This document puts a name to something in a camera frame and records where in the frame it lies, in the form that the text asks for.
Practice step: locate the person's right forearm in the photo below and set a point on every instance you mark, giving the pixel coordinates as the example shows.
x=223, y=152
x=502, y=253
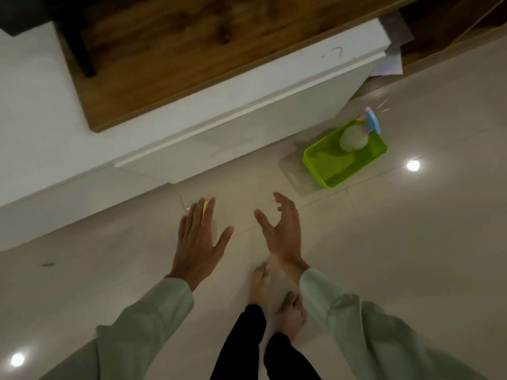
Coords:
x=368, y=340

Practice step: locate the dark television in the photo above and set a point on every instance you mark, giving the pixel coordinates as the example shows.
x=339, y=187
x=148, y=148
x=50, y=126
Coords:
x=23, y=11

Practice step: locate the green plastic basket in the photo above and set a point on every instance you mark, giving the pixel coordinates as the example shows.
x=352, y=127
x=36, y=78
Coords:
x=332, y=166

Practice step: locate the person's left leg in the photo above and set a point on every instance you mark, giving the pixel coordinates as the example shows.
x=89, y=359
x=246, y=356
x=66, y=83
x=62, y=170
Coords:
x=241, y=344

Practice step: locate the person's right hand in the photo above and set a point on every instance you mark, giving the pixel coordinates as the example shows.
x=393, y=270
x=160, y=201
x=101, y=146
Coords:
x=287, y=241

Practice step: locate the black stand leg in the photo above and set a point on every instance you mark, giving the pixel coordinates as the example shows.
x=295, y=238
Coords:
x=77, y=47

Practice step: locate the person's left hand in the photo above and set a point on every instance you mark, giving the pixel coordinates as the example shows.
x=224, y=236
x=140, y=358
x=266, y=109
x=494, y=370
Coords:
x=196, y=249

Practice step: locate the white cabinet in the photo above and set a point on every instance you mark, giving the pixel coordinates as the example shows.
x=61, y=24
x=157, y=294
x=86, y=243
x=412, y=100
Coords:
x=35, y=114

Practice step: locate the person's leg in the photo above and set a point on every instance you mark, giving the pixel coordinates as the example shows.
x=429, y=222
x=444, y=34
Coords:
x=289, y=352
x=241, y=344

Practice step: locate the low wooden platform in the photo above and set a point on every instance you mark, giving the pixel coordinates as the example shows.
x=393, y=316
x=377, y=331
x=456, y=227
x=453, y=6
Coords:
x=435, y=23

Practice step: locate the person's right leg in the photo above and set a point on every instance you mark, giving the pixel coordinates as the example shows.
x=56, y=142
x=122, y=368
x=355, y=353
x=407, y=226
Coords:
x=289, y=352

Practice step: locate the yellow trigger spray bottle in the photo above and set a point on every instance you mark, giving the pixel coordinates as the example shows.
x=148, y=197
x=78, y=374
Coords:
x=206, y=209

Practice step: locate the blue pink trigger spray bottle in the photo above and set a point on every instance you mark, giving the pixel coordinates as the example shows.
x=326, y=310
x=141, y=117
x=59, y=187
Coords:
x=352, y=140

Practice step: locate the wooden cabinet top panel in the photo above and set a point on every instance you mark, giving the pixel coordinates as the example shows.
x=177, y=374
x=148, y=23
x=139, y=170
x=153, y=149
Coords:
x=178, y=55

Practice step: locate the person's left forearm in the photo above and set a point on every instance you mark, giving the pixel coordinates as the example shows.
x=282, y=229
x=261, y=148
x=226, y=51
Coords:
x=138, y=336

